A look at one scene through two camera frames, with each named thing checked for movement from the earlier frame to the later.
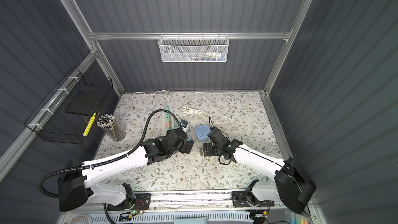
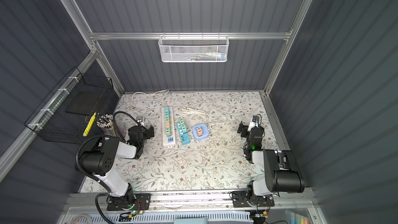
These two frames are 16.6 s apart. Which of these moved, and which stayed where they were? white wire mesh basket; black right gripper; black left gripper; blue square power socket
Moved: black left gripper; black right gripper
Stayed: white wire mesh basket; blue square power socket
